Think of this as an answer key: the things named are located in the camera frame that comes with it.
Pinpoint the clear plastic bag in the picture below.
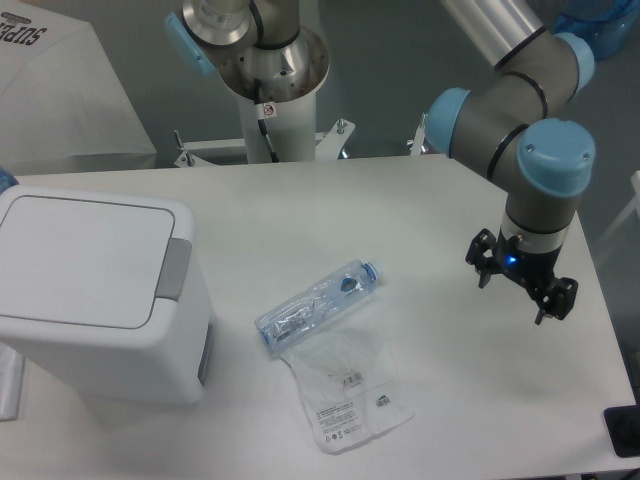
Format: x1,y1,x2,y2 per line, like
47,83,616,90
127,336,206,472
282,328,414,454

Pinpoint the crushed clear plastic bottle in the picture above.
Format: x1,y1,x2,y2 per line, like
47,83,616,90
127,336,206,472
254,260,384,356

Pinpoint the black pedestal cable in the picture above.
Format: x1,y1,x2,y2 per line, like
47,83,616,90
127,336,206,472
252,77,279,163

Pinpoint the blue water jug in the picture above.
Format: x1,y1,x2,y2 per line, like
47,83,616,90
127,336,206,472
552,0,639,60

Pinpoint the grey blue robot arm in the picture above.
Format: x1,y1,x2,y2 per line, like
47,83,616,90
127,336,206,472
165,1,596,320

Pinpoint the black device at edge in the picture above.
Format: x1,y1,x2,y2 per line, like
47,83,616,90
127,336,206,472
603,405,639,458

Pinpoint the white frame at right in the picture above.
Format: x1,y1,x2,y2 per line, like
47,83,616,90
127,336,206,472
594,171,639,267

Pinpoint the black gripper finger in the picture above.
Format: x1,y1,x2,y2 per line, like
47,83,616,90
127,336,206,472
465,229,498,288
533,277,579,325

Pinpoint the white trash can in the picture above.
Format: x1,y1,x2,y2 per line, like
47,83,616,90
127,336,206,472
1,185,214,404

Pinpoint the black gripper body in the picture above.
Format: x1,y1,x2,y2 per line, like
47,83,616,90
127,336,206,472
489,227,565,299

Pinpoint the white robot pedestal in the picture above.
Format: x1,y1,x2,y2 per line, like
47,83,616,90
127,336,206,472
172,29,355,168

